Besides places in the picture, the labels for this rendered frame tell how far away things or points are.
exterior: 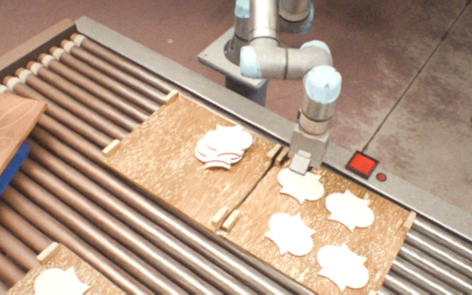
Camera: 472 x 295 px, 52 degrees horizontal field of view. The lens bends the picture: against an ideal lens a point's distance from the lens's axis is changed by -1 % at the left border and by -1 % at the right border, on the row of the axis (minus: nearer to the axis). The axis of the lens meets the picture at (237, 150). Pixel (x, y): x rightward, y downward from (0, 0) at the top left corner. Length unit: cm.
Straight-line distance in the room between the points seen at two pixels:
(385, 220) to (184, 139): 62
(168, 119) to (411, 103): 194
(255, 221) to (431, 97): 214
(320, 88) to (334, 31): 252
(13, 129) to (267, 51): 73
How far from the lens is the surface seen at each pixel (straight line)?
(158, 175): 138
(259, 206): 132
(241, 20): 172
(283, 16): 168
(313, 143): 118
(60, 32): 191
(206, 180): 136
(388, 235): 134
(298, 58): 115
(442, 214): 147
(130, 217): 134
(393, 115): 303
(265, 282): 123
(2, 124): 148
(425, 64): 349
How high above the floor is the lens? 203
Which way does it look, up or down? 50 degrees down
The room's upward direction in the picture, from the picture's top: 3 degrees clockwise
